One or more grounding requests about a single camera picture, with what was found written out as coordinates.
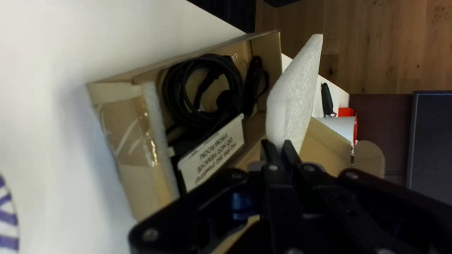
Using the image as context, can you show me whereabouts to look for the brown cardboard box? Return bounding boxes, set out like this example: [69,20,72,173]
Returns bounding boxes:
[87,30,386,254]

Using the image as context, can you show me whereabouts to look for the white foam strip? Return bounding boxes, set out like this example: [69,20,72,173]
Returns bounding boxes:
[142,81,180,202]

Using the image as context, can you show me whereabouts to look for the dark monitor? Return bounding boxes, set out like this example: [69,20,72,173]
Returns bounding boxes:
[405,91,452,206]

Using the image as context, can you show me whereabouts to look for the purple striped white object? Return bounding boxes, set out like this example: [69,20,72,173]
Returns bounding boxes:
[0,174,20,254]

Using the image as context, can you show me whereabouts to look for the white foam cover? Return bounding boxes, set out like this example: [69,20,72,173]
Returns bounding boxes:
[266,34,324,154]

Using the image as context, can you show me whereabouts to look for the black power adapter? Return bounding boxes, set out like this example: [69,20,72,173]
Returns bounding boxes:
[169,131,212,195]

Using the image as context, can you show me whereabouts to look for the coil of black cable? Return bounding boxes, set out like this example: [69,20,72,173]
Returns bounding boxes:
[161,53,271,142]

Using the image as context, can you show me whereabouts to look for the white paper label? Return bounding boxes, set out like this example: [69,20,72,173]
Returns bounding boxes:
[177,113,245,193]

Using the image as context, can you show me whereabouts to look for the red and white roll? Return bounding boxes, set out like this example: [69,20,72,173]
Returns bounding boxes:
[317,107,358,147]

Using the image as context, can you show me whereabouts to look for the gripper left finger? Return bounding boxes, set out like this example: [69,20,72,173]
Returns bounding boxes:
[129,139,295,254]

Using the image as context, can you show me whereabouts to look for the dark brown cabinet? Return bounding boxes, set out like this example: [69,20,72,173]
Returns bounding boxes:
[349,93,414,176]

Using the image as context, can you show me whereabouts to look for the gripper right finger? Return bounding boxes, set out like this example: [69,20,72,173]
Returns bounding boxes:
[282,140,452,254]

